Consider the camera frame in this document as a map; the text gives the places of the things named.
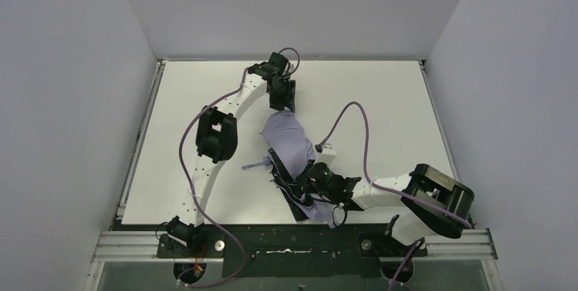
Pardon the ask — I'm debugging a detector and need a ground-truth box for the lavender folding umbrella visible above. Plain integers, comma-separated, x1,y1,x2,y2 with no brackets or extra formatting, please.
242,110,343,228

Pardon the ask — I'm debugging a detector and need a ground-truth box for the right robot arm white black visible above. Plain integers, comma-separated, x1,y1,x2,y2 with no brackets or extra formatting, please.
296,162,475,246

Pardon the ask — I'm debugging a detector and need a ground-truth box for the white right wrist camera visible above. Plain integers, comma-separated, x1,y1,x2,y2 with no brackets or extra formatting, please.
315,143,337,166

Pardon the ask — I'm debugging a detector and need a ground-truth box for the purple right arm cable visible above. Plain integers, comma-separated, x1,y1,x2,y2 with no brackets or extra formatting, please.
315,101,474,291

